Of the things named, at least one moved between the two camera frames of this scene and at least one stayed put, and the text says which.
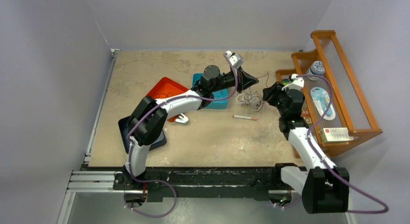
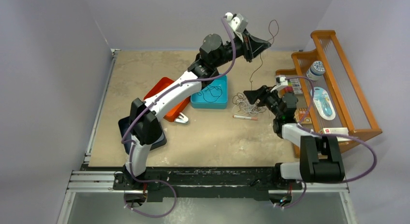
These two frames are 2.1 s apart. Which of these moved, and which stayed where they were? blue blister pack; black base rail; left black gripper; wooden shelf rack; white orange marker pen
Moved: left black gripper
Stayed: white orange marker pen; black base rail; wooden shelf rack; blue blister pack
